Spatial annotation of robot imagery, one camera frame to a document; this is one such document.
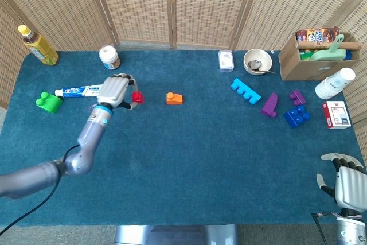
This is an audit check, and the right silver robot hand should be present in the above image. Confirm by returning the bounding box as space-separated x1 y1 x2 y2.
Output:
316 153 367 217

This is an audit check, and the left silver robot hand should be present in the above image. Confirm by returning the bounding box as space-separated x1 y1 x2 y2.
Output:
96 72 139 111

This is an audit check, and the red toy block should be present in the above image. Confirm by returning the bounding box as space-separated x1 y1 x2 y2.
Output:
131 91 145 104

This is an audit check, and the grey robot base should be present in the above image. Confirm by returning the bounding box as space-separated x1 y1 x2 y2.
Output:
114 224 239 245

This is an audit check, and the stack of white paper cups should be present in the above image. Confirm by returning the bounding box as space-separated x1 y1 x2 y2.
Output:
315 67 356 100

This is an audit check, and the white-lidded brown jar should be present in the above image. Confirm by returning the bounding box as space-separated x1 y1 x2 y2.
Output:
98 45 121 71

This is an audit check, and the white blue toothpaste tube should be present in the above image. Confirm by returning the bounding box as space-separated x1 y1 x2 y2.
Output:
54 83 104 98

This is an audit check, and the orange sloped block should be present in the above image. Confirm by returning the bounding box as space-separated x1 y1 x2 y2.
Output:
166 92 184 106

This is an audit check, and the green two-stud block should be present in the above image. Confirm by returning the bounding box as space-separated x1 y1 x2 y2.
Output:
35 91 63 115

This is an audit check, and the red and white carton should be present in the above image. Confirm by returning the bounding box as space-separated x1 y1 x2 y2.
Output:
321 100 352 130

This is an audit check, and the yellow-capped tea bottle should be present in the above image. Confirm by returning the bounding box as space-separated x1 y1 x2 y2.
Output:
17 24 60 67

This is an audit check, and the dark blue four-stud block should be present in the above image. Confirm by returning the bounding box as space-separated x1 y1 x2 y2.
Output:
283 105 311 129

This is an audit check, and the wicker folding screen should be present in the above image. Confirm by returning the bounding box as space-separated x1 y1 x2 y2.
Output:
0 0 367 168

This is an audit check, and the blue carpet table mat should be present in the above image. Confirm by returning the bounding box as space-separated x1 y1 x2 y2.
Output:
0 50 365 227

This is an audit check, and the small purple block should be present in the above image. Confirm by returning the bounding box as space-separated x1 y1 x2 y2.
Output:
288 89 307 107

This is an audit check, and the purple sloped block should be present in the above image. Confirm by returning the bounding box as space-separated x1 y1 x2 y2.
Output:
260 92 279 119

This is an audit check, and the small clear plastic box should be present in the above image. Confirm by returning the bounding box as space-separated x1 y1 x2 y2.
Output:
218 50 235 72

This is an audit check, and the cardboard box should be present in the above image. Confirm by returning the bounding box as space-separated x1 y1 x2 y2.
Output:
278 32 364 81

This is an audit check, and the cyan long toy block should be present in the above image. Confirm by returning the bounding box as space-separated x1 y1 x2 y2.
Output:
231 77 262 106

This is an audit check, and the blue plastic item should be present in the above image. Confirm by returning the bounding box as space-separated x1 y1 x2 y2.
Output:
345 49 360 61

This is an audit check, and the light green plastic dustpan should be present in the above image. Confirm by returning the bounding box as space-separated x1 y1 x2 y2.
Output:
309 34 347 61

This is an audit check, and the green yellow packet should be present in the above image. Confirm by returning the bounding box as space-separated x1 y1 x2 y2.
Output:
299 49 315 61

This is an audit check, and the metal spoon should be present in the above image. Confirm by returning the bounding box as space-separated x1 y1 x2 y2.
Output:
247 60 277 75

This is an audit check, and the wooden rolling pin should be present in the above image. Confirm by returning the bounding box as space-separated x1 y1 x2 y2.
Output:
296 41 363 51

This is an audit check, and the beige bowl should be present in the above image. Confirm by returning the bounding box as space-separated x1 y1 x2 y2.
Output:
243 48 272 76

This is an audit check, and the brown snack bag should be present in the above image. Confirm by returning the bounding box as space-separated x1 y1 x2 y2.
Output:
295 26 341 44

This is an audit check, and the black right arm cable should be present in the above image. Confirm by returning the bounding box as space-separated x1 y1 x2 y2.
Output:
311 211 341 245

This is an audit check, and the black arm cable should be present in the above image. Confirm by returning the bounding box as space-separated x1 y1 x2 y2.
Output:
311 211 341 245
0 144 80 236

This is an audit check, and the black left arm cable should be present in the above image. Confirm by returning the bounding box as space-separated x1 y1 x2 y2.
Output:
0 144 80 236

